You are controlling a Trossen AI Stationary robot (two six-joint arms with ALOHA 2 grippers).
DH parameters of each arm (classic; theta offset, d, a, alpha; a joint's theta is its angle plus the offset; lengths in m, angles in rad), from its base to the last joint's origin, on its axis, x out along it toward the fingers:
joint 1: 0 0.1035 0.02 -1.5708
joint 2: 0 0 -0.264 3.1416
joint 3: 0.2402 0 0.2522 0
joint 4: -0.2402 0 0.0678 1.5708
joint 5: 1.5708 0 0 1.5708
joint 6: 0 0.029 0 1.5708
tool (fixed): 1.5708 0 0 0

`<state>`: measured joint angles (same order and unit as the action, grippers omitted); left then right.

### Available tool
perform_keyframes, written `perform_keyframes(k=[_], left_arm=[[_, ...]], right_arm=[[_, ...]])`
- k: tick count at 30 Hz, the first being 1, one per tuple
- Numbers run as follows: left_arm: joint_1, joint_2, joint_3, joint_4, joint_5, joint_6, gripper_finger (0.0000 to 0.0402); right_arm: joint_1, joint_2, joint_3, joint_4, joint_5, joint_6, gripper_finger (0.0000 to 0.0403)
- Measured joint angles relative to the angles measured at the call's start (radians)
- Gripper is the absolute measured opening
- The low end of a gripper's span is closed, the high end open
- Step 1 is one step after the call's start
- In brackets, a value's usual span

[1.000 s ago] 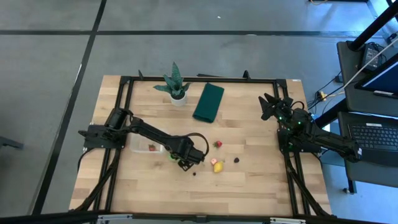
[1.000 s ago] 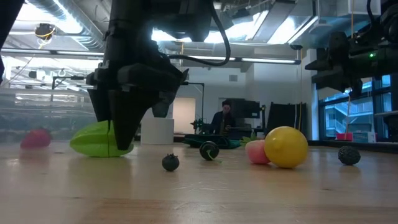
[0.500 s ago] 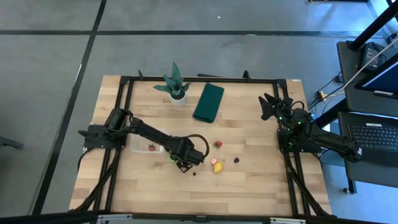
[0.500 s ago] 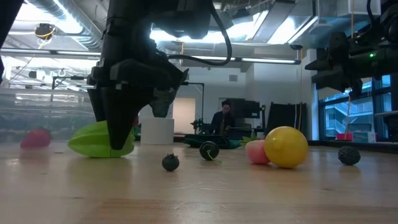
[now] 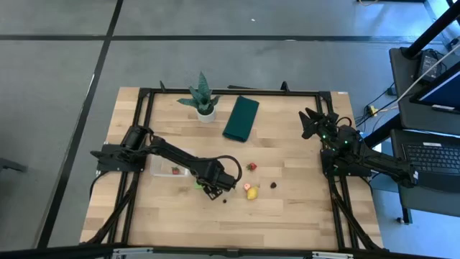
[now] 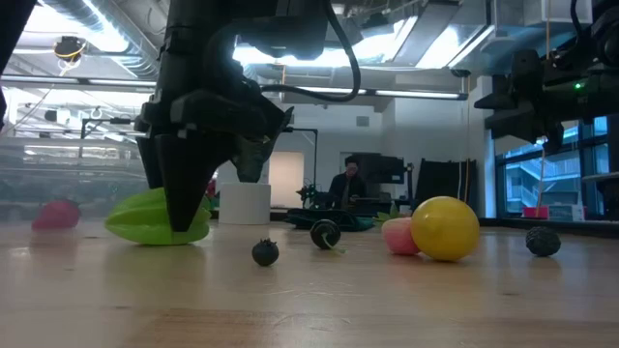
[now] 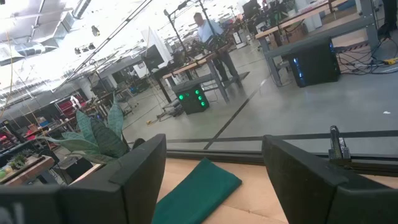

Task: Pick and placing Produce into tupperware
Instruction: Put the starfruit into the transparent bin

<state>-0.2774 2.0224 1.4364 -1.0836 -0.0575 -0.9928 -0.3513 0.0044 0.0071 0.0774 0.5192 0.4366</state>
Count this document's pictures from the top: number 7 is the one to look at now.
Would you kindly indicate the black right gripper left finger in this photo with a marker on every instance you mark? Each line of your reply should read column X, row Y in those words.
column 124, row 193

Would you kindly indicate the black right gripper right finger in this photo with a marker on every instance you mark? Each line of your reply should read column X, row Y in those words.
column 304, row 193

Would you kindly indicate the green snake plant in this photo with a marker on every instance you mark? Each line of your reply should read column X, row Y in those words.
column 102, row 140

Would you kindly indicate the dark green folded cloth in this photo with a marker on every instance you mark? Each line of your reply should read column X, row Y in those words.
column 199, row 193

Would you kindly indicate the yellow floor plug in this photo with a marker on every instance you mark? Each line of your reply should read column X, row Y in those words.
column 150, row 122

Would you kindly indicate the wooden neighbouring table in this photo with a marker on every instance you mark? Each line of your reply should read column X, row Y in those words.
column 34, row 169

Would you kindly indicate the red storage rack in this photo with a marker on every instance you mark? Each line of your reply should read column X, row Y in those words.
column 70, row 105

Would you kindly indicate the small green table plant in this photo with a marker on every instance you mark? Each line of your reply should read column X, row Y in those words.
column 18, row 161

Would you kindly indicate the computer tower with green lights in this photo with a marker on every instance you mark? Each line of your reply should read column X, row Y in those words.
column 191, row 99

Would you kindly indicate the black desk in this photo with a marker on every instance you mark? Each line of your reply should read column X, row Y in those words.
column 160, row 74

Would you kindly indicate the computer tower with blue lights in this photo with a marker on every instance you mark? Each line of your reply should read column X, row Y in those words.
column 314, row 62

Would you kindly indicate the black monitor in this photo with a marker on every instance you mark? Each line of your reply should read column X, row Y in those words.
column 152, row 57

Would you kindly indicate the grey workbench with wooden top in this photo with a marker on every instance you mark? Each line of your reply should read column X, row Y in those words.
column 311, row 43
column 199, row 63

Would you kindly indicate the black curved bracket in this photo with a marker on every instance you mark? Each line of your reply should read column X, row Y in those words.
column 138, row 141

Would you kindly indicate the metal rail clamp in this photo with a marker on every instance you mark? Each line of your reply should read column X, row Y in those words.
column 339, row 149

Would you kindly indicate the black camera stand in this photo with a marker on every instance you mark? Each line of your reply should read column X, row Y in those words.
column 175, row 31

